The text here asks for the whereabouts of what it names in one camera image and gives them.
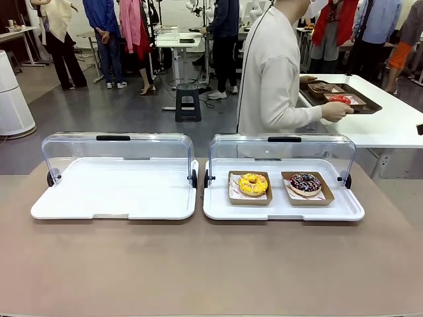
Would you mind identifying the person's right hand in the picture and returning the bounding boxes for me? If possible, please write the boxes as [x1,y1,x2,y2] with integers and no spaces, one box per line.
[320,101,355,124]

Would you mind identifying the red glazed donut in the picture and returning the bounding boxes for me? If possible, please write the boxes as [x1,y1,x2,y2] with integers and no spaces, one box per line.
[328,94,354,106]
[323,92,368,112]

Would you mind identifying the white printed paper liner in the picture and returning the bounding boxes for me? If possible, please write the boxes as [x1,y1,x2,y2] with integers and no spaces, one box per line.
[330,94,360,107]
[284,180,327,202]
[229,174,269,201]

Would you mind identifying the dark brown serving tray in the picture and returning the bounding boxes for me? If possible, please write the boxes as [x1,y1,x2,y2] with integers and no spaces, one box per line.
[299,79,383,116]

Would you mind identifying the person's right forearm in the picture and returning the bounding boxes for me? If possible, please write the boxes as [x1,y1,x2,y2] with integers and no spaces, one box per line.
[276,104,323,130]

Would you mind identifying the purple glazed sprinkled donut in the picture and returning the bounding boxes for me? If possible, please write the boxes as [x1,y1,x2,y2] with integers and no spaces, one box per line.
[289,172,323,197]

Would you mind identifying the person in cream cardigan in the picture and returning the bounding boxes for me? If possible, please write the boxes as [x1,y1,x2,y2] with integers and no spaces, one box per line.
[237,0,323,136]

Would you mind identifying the person with orange sleeve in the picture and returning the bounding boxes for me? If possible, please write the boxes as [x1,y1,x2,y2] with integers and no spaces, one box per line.
[385,0,423,95]

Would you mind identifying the person in red vest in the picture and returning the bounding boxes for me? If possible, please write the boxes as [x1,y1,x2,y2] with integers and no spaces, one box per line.
[310,0,360,75]

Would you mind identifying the dark sprinkled donut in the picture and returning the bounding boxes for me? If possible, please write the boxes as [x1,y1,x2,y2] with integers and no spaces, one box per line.
[281,170,336,207]

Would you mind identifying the person in light blue shirt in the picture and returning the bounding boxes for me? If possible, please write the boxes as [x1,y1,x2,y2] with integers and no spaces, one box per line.
[343,0,403,76]

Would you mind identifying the yellow sprinkled donut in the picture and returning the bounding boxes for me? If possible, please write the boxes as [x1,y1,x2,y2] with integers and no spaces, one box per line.
[238,172,269,197]

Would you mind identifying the person in navy clothes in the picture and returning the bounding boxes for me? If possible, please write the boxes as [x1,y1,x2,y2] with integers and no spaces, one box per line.
[206,0,241,100]

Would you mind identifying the person in cream vest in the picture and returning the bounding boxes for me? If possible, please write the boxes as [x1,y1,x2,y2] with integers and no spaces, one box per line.
[30,0,89,90]

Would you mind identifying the large white table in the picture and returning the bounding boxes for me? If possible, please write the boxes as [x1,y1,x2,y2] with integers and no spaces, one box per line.
[297,73,423,181]

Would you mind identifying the clear display case lid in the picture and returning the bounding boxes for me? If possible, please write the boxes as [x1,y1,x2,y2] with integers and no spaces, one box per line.
[41,131,198,190]
[204,133,357,190]

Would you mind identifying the black slanted pole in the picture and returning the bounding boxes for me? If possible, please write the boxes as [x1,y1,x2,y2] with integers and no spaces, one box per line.
[345,0,376,77]

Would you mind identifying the white display case base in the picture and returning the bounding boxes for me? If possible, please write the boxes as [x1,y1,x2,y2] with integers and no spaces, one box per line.
[203,157,366,221]
[30,157,200,221]

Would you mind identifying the dark plastic step stool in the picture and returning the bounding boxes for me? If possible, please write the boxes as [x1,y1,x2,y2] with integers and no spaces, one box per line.
[174,84,203,123]

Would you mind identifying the white height-adjustable desk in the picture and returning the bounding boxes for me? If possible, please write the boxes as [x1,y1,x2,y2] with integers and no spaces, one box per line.
[155,32,208,112]

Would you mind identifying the small grey desk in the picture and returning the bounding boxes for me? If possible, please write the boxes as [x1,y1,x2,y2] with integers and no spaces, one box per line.
[77,31,106,83]

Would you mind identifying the white cylindrical air purifier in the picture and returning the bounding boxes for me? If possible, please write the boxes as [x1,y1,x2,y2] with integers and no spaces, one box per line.
[0,50,36,137]

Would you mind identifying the white side desk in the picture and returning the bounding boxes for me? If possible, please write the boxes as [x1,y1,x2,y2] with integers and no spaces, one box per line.
[0,25,50,67]

